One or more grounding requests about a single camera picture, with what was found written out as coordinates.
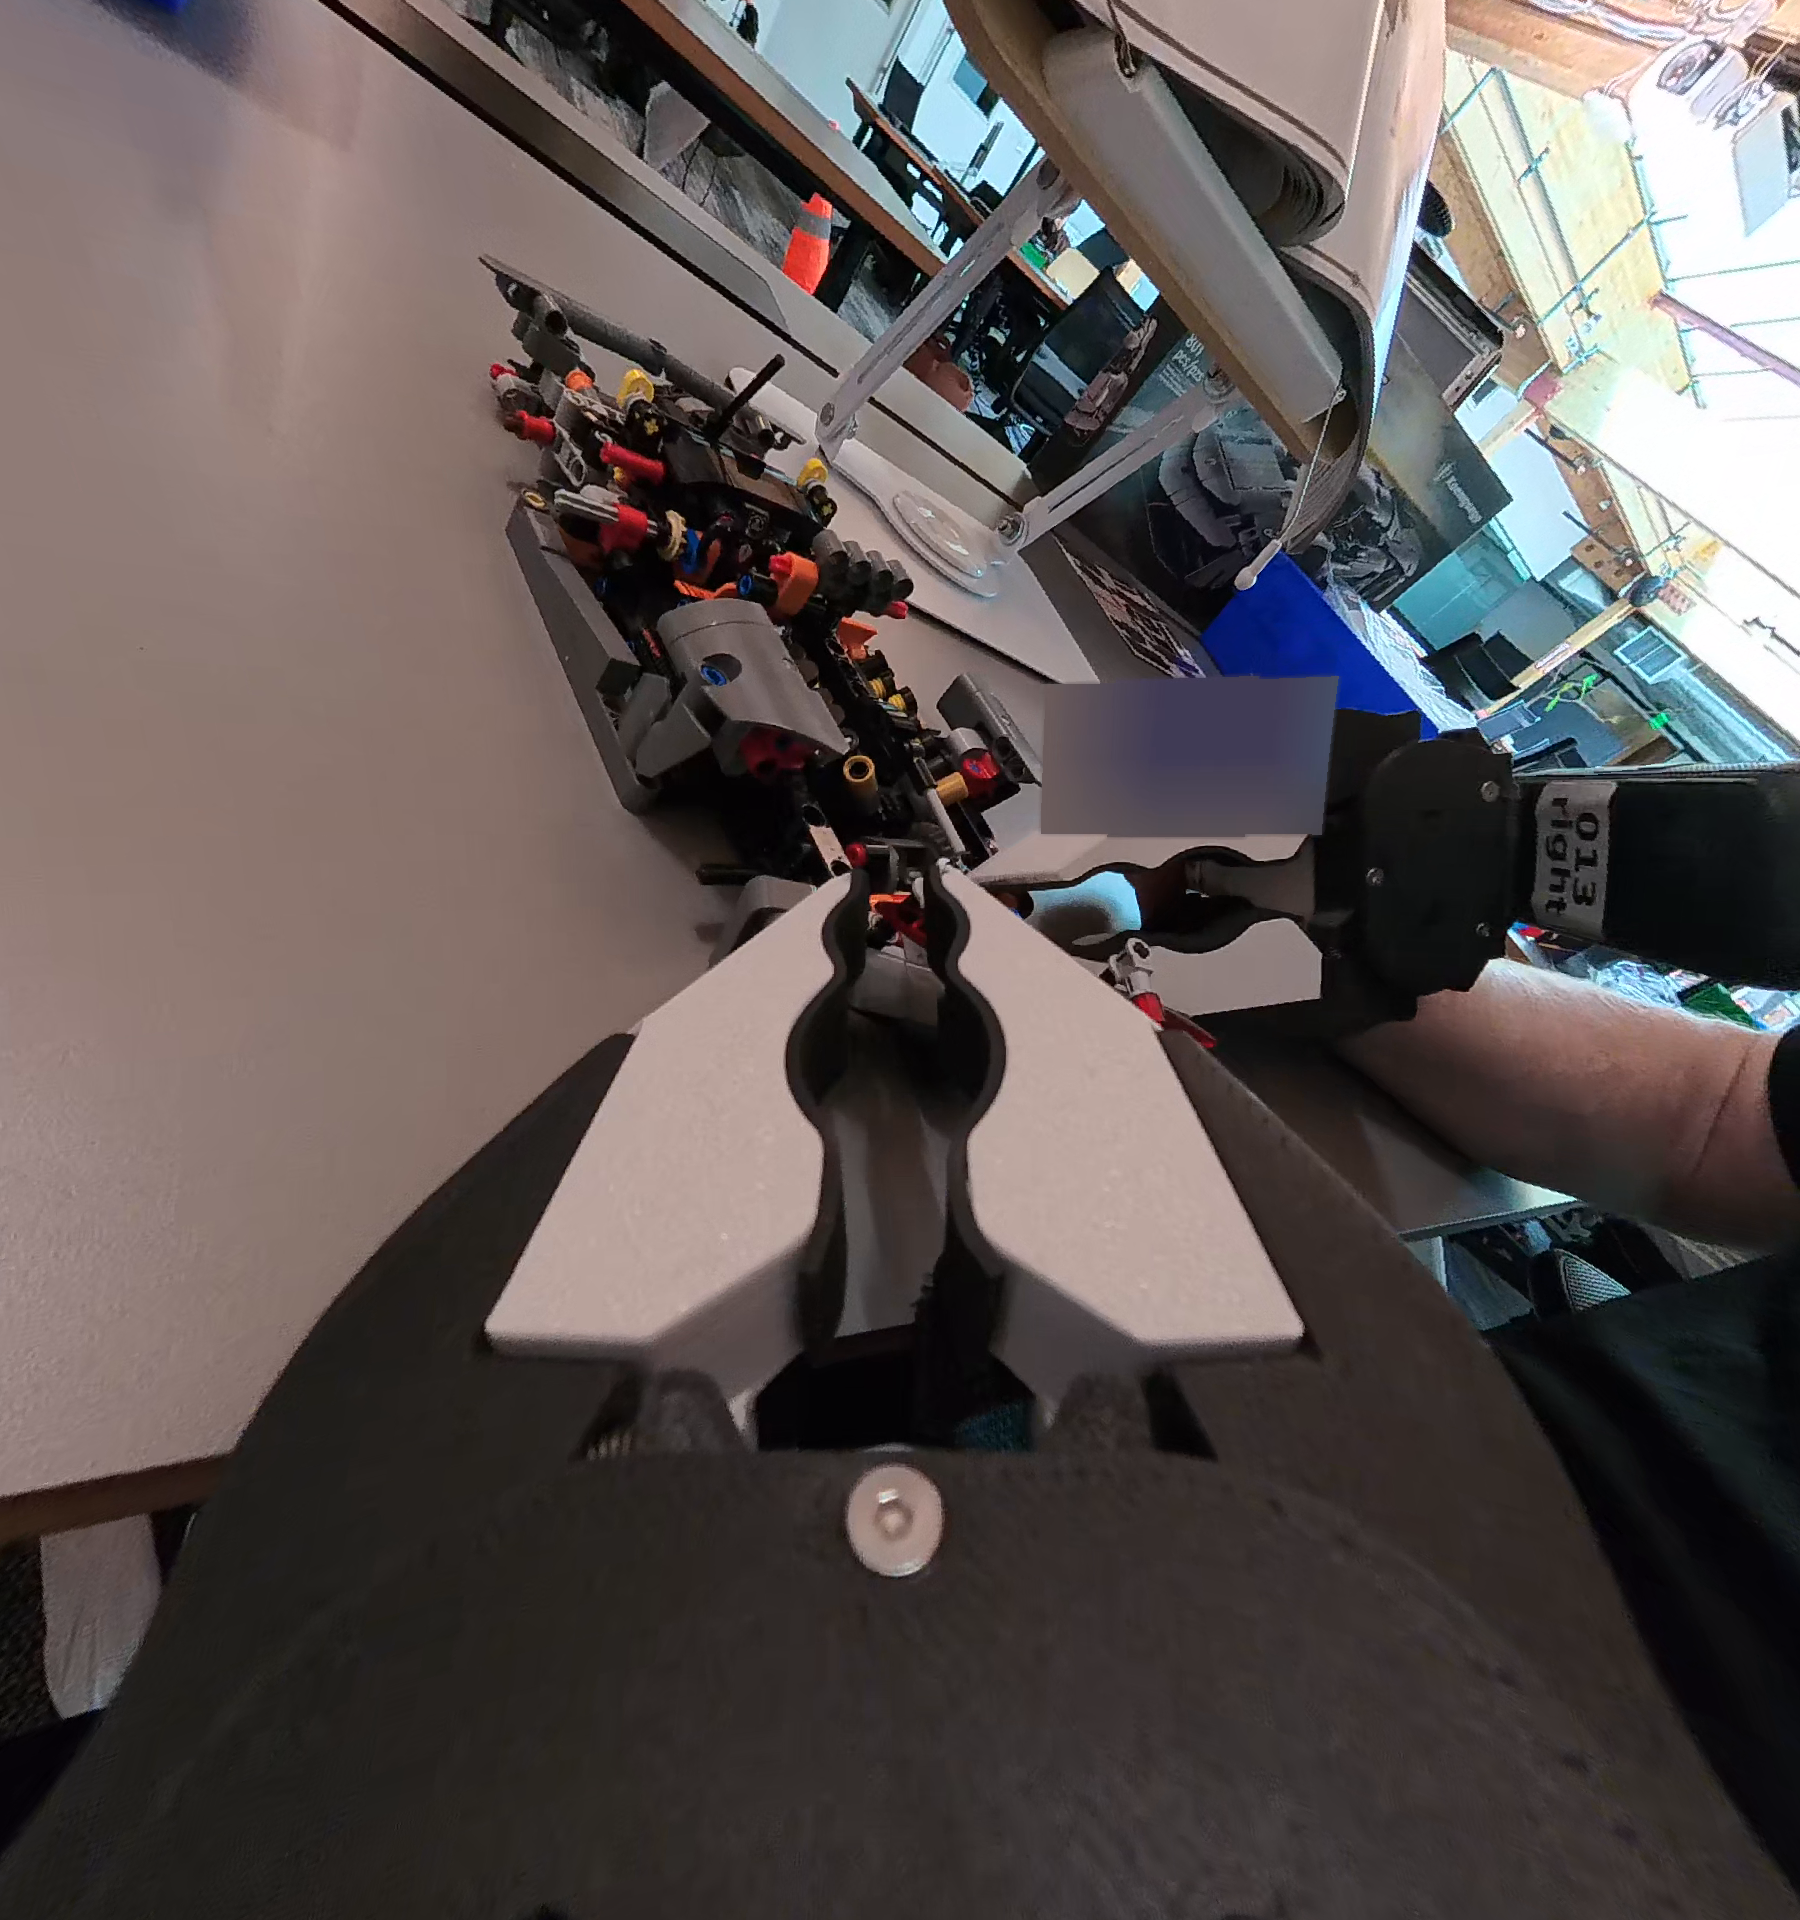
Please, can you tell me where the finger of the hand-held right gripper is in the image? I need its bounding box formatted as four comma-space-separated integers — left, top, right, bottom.
976, 832, 1329, 888
1065, 897, 1331, 1019

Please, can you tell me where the sticker sheet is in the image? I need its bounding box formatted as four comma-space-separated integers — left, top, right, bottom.
1060, 542, 1218, 681

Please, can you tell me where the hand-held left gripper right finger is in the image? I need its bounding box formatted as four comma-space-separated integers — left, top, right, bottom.
933, 863, 1311, 1432

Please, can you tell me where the grey office chair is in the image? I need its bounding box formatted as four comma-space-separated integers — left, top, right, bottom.
1441, 1211, 1651, 1331

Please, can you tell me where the multicoloured lego car model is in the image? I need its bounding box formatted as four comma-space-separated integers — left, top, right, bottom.
478, 257, 1218, 1049

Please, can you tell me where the person's right forearm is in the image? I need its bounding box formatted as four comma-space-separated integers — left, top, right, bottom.
1329, 958, 1800, 1252

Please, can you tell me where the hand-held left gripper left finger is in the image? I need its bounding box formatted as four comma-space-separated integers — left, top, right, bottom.
487, 864, 857, 1432

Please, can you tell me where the blue plastic bin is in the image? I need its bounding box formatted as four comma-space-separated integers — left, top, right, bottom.
1199, 551, 1445, 737

